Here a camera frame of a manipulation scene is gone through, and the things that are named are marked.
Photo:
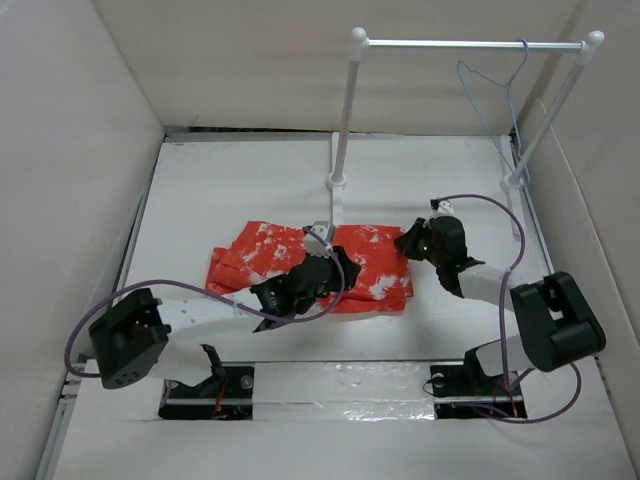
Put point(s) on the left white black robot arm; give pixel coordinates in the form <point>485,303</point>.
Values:
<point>173,340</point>

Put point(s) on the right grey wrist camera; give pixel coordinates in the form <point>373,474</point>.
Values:
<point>441,207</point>

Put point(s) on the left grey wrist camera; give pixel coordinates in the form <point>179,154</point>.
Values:
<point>318,238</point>

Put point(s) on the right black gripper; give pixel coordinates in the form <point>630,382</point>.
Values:
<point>407,241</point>

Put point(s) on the white clothes rack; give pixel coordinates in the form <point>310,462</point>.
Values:
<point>514,179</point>

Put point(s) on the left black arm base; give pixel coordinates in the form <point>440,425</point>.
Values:
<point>225,395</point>

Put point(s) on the orange white tie-dye trousers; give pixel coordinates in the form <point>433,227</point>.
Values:
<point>263,250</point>

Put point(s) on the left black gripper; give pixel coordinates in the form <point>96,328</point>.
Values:
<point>332,261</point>

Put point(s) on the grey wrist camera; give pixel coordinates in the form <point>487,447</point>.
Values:
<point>318,238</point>
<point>441,207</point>

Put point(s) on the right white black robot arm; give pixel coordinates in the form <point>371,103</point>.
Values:
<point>556,325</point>

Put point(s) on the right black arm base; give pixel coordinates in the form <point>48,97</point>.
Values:
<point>462,391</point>

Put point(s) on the blue wire hanger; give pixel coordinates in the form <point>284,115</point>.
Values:
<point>506,87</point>

